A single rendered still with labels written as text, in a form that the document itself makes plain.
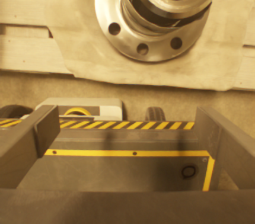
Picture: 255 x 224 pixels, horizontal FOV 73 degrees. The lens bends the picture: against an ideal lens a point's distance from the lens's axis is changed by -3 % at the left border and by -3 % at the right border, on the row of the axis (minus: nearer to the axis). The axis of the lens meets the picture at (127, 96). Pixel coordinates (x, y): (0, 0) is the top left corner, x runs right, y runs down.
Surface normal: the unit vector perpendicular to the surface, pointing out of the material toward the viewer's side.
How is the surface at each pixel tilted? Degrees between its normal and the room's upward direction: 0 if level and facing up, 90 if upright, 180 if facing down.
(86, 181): 0
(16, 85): 0
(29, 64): 0
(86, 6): 60
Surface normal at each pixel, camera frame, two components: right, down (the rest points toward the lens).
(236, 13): -0.76, -0.24
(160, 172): 0.01, 0.29
